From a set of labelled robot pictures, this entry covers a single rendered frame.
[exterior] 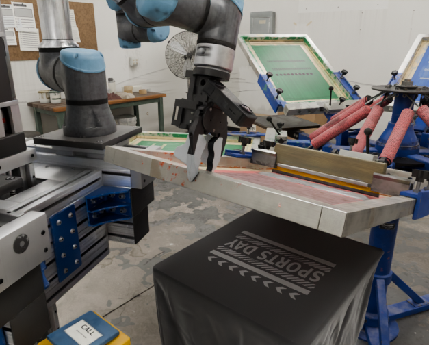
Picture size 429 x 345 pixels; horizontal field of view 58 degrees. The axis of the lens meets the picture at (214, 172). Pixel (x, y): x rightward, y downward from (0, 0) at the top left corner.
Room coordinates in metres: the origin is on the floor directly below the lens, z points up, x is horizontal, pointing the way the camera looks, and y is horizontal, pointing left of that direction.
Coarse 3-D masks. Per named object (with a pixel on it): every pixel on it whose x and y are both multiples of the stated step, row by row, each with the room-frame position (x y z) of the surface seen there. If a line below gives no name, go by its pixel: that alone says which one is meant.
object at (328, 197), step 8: (288, 192) 0.84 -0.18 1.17; (296, 192) 0.87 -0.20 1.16; (304, 192) 0.89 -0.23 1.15; (312, 192) 0.91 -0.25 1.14; (320, 192) 0.94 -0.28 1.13; (328, 192) 0.97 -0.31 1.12; (320, 200) 0.81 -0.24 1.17; (328, 200) 0.83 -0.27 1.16; (336, 200) 0.85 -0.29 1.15; (344, 200) 0.88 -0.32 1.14; (352, 200) 0.90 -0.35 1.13; (360, 200) 0.93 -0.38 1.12
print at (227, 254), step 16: (240, 240) 1.01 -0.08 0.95; (256, 240) 1.01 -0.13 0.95; (272, 240) 1.01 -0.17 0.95; (208, 256) 0.92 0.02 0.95; (224, 256) 0.92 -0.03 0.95; (240, 256) 0.92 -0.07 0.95; (256, 256) 0.92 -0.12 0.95; (272, 256) 0.92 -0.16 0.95; (288, 256) 0.92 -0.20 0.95; (304, 256) 0.92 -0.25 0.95; (240, 272) 0.84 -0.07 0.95; (256, 272) 0.84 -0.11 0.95; (272, 272) 0.84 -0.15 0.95; (288, 272) 0.84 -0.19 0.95; (304, 272) 0.84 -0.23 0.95; (320, 272) 0.84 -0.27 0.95; (272, 288) 0.78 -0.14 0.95; (288, 288) 0.78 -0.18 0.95; (304, 288) 0.78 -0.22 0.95
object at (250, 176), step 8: (232, 176) 0.97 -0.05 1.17; (240, 176) 1.01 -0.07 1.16; (248, 176) 1.04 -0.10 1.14; (256, 176) 1.07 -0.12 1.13; (264, 176) 1.11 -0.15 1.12; (288, 176) 1.24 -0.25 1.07; (264, 184) 0.92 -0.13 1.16; (272, 184) 0.94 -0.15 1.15; (280, 184) 0.97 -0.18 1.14; (288, 184) 1.00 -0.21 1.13; (296, 184) 1.04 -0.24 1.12; (320, 184) 1.15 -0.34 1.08
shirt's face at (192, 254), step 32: (256, 224) 1.12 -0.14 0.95; (288, 224) 1.12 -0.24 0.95; (192, 256) 0.92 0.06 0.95; (320, 256) 0.92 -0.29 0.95; (352, 256) 0.92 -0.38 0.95; (224, 288) 0.78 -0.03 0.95; (256, 288) 0.78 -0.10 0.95; (320, 288) 0.78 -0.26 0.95; (256, 320) 0.67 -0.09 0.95; (288, 320) 0.67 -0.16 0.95; (320, 320) 0.67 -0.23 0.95
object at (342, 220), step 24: (144, 168) 0.78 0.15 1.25; (168, 168) 0.73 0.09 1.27; (264, 168) 1.35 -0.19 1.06; (216, 192) 0.65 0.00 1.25; (240, 192) 0.62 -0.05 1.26; (264, 192) 0.59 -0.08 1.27; (288, 216) 0.55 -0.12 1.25; (312, 216) 0.53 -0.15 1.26; (336, 216) 0.51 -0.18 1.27; (360, 216) 0.55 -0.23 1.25; (384, 216) 0.66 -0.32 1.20
